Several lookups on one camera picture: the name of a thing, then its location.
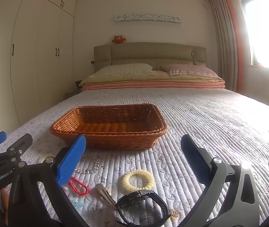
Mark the clear crystal bead bracelet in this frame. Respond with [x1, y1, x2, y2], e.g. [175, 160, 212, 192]
[74, 154, 102, 174]

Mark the floral cream pillow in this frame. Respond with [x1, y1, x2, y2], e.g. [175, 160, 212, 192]
[88, 63, 157, 79]

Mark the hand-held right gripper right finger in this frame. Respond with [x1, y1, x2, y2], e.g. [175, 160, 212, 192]
[179, 134, 261, 227]

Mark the brown wicker basket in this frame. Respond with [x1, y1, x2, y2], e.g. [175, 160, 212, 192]
[50, 103, 168, 150]

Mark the silver hair clip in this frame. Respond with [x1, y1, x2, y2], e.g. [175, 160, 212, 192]
[95, 183, 117, 210]

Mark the folded yellow quilt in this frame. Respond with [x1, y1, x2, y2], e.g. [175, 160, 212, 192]
[80, 71, 223, 86]

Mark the white wardrobe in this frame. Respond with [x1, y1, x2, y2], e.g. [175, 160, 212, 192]
[0, 0, 77, 142]

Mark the red cord bracelet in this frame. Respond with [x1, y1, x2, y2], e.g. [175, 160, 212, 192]
[67, 176, 89, 196]

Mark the bedside nightstand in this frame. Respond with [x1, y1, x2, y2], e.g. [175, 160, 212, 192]
[65, 79, 83, 98]

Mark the orange plush toy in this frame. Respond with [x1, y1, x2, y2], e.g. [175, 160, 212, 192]
[112, 35, 127, 44]

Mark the light blue small trinket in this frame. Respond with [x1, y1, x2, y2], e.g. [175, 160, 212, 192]
[72, 200, 90, 212]

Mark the thin cable on headboard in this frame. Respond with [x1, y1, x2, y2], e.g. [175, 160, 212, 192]
[191, 48, 200, 66]

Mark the black wrist watch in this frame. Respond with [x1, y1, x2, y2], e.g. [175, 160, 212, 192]
[116, 190, 173, 225]

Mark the pale yellow hair scrunchie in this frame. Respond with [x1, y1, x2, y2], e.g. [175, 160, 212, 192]
[122, 169, 155, 191]

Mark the white carved wall shelf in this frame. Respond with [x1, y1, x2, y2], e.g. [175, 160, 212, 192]
[114, 14, 183, 25]

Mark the window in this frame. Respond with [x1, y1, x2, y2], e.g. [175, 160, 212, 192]
[240, 0, 269, 71]

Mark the folded pink blanket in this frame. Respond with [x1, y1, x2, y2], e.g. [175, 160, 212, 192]
[81, 79, 226, 91]

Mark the beige padded headboard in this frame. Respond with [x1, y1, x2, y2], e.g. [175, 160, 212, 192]
[93, 42, 207, 74]

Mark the white quilted bedspread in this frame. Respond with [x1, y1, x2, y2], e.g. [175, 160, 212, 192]
[0, 86, 269, 227]

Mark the pink checked pillow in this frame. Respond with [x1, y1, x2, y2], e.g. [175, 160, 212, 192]
[160, 64, 220, 78]

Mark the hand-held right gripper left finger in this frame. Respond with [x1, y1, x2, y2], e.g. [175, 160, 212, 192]
[8, 134, 90, 227]

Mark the striped curtain with orange edge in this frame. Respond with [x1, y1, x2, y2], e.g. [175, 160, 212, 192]
[207, 0, 241, 93]

